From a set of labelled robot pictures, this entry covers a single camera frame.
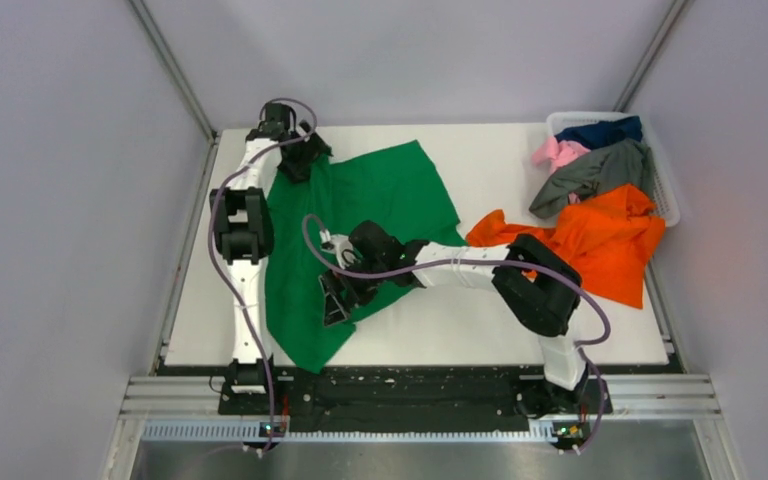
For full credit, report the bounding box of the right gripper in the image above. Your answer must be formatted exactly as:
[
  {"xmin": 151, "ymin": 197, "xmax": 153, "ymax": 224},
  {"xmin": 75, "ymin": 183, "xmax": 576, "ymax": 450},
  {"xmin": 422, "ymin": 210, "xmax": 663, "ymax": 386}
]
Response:
[{"xmin": 321, "ymin": 256, "xmax": 390, "ymax": 327}]

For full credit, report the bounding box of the green t shirt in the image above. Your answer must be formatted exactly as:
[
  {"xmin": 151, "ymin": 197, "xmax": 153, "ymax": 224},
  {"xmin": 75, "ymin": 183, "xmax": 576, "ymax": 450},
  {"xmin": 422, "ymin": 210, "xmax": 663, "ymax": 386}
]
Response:
[{"xmin": 265, "ymin": 141, "xmax": 466, "ymax": 373}]

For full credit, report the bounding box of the orange t shirt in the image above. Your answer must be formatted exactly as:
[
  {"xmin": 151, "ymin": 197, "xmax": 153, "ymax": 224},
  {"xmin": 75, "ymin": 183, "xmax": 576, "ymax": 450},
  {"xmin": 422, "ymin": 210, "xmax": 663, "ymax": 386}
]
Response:
[{"xmin": 466, "ymin": 184, "xmax": 666, "ymax": 309}]

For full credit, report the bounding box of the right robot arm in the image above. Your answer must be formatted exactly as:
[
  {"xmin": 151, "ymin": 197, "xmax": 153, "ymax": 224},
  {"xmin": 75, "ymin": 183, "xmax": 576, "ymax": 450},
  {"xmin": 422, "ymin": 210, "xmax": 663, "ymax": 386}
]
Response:
[{"xmin": 311, "ymin": 221, "xmax": 593, "ymax": 418}]

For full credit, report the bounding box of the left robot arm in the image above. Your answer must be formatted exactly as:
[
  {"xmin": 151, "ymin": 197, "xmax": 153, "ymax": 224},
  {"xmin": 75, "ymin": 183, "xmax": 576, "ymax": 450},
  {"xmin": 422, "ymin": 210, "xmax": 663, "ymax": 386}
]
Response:
[{"xmin": 208, "ymin": 97, "xmax": 331, "ymax": 414}]

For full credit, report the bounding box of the pink t shirt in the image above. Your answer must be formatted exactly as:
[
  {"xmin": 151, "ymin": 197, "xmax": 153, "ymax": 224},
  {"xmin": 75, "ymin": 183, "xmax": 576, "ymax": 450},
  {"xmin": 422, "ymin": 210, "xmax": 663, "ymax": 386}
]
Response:
[{"xmin": 531, "ymin": 136, "xmax": 590, "ymax": 174}]

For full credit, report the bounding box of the navy blue t shirt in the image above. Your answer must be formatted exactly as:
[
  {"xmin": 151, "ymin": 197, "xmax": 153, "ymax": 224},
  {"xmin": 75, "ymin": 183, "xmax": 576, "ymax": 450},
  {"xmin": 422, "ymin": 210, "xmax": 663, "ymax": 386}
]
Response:
[{"xmin": 554, "ymin": 116, "xmax": 644, "ymax": 150}]

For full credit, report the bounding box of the grey t shirt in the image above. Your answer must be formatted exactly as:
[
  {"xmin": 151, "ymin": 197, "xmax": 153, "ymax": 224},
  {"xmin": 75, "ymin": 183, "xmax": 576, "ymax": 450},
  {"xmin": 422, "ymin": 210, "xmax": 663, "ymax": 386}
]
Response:
[{"xmin": 529, "ymin": 139, "xmax": 655, "ymax": 219}]

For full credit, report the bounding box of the white plastic laundry basket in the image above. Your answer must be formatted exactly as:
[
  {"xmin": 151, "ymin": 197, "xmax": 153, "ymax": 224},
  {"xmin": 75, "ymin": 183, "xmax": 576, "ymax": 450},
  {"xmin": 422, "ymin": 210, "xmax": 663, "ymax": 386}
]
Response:
[{"xmin": 545, "ymin": 111, "xmax": 680, "ymax": 228}]

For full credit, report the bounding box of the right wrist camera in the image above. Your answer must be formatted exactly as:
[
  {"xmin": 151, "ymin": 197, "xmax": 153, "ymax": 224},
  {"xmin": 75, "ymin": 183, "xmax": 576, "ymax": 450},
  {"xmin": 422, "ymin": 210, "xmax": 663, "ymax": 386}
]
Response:
[{"xmin": 320, "ymin": 230, "xmax": 358, "ymax": 269}]

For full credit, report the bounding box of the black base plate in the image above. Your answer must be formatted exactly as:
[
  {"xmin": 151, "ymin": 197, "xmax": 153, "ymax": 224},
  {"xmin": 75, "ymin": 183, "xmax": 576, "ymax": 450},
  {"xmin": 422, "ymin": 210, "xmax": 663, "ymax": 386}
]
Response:
[{"xmin": 218, "ymin": 366, "xmax": 612, "ymax": 433}]

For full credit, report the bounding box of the white cable duct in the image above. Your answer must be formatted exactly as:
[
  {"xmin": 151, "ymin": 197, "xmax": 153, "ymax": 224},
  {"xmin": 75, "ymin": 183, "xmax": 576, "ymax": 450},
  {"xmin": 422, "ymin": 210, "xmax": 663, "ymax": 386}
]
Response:
[{"xmin": 141, "ymin": 420, "xmax": 558, "ymax": 443}]

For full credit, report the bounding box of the aluminium frame rail left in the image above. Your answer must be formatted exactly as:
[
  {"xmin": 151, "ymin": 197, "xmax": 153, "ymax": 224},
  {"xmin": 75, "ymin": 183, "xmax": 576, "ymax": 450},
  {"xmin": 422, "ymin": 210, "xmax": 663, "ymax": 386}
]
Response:
[{"xmin": 125, "ymin": 0, "xmax": 217, "ymax": 143}]

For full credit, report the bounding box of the aluminium frame rail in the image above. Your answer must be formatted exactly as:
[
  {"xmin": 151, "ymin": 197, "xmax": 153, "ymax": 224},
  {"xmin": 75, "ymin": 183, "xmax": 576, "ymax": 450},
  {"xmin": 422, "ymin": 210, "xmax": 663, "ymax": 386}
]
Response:
[
  {"xmin": 612, "ymin": 0, "xmax": 694, "ymax": 112},
  {"xmin": 125, "ymin": 0, "xmax": 217, "ymax": 143}
]

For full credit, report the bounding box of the aluminium frame rail right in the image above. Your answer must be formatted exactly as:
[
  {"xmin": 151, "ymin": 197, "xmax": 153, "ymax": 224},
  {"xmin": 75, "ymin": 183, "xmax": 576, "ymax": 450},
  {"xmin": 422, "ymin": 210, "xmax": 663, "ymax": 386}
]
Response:
[{"xmin": 612, "ymin": 0, "xmax": 694, "ymax": 112}]

